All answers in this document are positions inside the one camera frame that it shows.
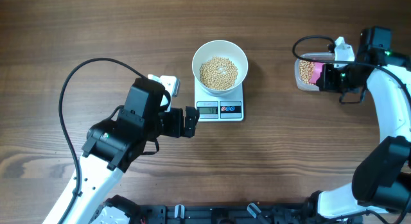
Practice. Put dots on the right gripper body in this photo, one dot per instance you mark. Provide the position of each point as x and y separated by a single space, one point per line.
340 79

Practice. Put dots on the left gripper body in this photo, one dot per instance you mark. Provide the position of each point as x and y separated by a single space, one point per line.
171 122

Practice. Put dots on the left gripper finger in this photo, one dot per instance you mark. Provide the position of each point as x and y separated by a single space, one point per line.
189 131
192 116

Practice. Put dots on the pink plastic measuring scoop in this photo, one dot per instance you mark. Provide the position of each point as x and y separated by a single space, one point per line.
317 69

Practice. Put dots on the pile of yellow soybeans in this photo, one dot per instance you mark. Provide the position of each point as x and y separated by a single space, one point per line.
221 74

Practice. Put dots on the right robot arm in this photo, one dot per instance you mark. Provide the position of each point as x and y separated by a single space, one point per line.
379 184

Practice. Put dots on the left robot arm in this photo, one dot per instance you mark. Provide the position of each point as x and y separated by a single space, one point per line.
112 145

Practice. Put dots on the white digital kitchen scale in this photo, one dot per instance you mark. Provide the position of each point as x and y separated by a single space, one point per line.
228 107

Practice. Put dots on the white round bowl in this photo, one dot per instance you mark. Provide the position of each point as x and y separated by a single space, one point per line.
221 48

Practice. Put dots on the clear plastic container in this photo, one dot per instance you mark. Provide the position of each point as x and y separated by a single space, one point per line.
303 70

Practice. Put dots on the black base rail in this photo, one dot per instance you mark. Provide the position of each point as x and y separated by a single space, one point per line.
276 214

